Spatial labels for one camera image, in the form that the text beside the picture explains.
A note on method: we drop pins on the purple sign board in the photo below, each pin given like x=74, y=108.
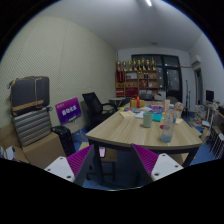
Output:
x=68, y=111

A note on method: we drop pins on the yellow gift box red ribbon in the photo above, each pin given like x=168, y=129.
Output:
x=137, y=103

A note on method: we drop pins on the small black suitcase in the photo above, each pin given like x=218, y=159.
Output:
x=65, y=140

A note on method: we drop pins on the orange standing card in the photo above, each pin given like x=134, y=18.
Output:
x=166, y=105

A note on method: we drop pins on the flat round red coaster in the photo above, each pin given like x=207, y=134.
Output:
x=162, y=127

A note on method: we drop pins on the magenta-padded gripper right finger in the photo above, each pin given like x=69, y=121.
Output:
x=148, y=160

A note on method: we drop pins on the white wall air conditioner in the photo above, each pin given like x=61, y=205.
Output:
x=196, y=61

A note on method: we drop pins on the teal book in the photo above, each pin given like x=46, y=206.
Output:
x=157, y=117

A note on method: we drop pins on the wooden shelf unit with trophies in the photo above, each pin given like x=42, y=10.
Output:
x=136, y=81

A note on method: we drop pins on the pale green cup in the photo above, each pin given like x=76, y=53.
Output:
x=148, y=120

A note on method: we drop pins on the pile of books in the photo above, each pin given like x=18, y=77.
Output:
x=199, y=115

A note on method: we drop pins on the clear plastic water bottle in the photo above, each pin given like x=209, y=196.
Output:
x=167, y=128

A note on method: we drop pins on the brown cardboard box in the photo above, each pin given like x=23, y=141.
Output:
x=43, y=151

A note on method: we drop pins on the black framed glass door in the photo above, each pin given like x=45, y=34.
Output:
x=171, y=78

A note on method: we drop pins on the pink flowers in white pot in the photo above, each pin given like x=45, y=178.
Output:
x=179, y=108

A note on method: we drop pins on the black computer monitor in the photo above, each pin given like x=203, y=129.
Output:
x=209, y=96

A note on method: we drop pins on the black office chair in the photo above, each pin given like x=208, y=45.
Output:
x=93, y=106

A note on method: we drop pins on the pale yellow book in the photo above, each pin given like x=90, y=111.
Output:
x=127, y=114

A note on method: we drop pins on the ceiling light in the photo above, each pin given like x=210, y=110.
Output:
x=148, y=2

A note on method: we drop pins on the white paper sheet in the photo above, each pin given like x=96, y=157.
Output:
x=139, y=115

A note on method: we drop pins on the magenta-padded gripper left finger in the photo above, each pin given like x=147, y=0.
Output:
x=78, y=160

